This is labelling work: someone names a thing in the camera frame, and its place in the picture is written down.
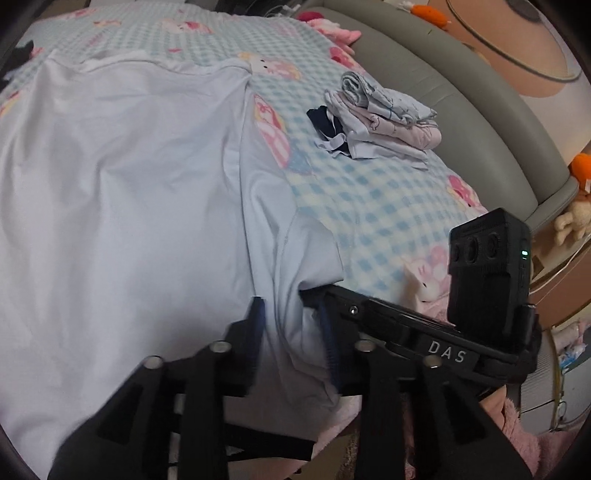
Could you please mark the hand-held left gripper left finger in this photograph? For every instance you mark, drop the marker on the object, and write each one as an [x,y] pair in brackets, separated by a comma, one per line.
[254,350]

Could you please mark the black clothes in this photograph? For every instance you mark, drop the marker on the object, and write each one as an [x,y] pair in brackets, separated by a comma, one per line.
[16,60]

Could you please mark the white shirt with navy collar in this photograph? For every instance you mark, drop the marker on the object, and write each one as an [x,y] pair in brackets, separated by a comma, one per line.
[138,207]

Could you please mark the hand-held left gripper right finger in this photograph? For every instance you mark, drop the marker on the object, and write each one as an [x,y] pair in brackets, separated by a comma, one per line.
[332,364]

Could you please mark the orange carrot plush toy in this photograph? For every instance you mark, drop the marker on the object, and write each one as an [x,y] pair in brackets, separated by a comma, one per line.
[427,10]

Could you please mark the navy folded garment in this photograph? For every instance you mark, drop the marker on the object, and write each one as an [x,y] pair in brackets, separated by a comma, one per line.
[323,122]

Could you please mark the grey padded headboard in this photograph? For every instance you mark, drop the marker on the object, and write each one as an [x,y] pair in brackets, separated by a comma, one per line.
[485,115]

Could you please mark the red round plush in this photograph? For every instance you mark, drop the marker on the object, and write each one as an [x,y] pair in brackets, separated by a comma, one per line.
[307,16]

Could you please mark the pink plush toy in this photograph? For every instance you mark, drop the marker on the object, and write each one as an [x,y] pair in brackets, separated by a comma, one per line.
[334,30]

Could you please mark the cream plush toy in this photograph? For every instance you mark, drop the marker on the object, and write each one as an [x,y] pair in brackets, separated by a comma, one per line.
[570,221]

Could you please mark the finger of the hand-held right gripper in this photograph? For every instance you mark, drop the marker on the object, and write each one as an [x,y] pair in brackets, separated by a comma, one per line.
[351,319]

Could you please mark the pale printed folded garment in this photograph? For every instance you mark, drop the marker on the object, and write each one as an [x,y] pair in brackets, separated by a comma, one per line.
[383,101]

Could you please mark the blue checked printed blanket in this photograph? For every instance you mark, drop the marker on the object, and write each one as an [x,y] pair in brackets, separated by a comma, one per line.
[369,198]

